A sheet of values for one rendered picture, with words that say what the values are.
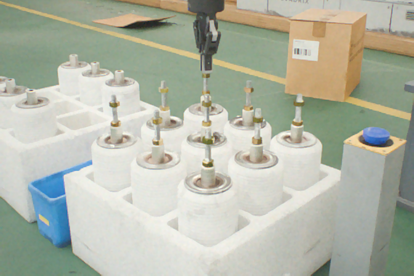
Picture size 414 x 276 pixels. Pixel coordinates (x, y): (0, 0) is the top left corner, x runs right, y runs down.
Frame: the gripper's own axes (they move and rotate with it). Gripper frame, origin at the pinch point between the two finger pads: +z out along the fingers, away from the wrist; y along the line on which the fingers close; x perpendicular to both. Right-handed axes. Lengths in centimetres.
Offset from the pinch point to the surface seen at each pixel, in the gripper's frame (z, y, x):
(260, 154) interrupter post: 9.1, 27.3, 1.5
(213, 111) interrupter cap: 10.2, 2.3, 0.9
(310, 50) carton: 17, -70, 62
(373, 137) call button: 2.9, 39.0, 14.8
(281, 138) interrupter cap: 10.2, 19.7, 8.9
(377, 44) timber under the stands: 33, -134, 136
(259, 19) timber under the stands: 31, -214, 99
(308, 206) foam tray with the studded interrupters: 18.8, 30.4, 9.6
